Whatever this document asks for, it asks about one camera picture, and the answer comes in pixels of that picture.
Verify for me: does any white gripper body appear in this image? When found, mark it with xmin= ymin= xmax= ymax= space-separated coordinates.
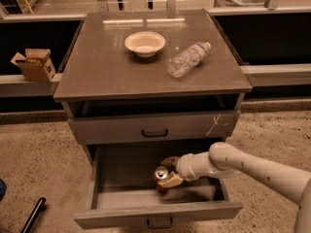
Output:
xmin=176 ymin=152 xmax=233 ymax=182

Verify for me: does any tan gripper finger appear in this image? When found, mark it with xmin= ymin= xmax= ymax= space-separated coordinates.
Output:
xmin=157 ymin=172 xmax=184 ymax=188
xmin=160 ymin=156 xmax=179 ymax=172

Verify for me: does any red coke can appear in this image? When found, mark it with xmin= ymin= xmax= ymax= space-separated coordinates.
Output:
xmin=154 ymin=166 xmax=169 ymax=194

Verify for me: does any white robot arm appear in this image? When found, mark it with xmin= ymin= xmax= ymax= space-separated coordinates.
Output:
xmin=157 ymin=142 xmax=311 ymax=233

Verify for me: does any closed top drawer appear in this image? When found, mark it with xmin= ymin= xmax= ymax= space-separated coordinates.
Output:
xmin=68 ymin=110 xmax=240 ymax=145

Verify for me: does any open middle drawer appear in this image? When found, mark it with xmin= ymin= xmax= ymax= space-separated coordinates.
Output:
xmin=74 ymin=139 xmax=242 ymax=229

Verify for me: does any grey drawer cabinet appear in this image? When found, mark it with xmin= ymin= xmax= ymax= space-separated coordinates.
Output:
xmin=54 ymin=10 xmax=252 ymax=160

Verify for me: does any clear plastic water bottle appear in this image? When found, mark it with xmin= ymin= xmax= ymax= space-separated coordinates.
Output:
xmin=167 ymin=42 xmax=211 ymax=78

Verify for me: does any white bowl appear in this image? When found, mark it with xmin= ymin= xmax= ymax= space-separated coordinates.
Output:
xmin=124 ymin=31 xmax=166 ymax=57

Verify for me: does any black rod on floor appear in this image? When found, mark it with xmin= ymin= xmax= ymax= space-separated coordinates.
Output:
xmin=20 ymin=197 xmax=46 ymax=233

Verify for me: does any open cardboard box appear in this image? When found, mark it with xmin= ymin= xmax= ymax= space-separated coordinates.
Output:
xmin=11 ymin=49 xmax=55 ymax=82

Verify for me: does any blue object at edge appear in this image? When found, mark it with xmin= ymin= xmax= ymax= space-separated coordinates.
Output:
xmin=0 ymin=179 xmax=7 ymax=201

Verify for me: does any black top drawer handle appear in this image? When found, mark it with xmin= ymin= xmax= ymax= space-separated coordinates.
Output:
xmin=141 ymin=129 xmax=168 ymax=138

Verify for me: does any black drawer handle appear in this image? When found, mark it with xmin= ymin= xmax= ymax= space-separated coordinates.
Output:
xmin=147 ymin=217 xmax=173 ymax=229
xmin=141 ymin=129 xmax=168 ymax=138

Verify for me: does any black middle drawer handle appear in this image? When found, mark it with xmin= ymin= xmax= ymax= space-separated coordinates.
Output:
xmin=147 ymin=217 xmax=173 ymax=229

